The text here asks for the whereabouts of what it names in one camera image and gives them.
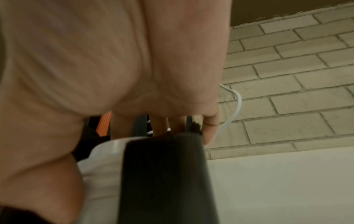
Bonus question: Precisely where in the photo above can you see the white wall cable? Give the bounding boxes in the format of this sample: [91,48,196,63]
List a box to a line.
[204,83,243,146]

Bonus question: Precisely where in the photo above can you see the white lids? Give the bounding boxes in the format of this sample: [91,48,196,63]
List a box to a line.
[77,137,128,224]

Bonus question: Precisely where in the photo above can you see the stack of black paper cups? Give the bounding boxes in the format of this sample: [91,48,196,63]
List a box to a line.
[145,113,155,136]

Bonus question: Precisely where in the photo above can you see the black cup holder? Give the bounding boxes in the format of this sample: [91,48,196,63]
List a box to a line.
[73,113,221,224]

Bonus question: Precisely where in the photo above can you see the person's right hand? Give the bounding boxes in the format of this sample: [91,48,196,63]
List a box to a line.
[0,0,233,224]

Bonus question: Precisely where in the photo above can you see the stack of red paper cups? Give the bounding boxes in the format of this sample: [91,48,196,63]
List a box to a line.
[95,110,112,137]

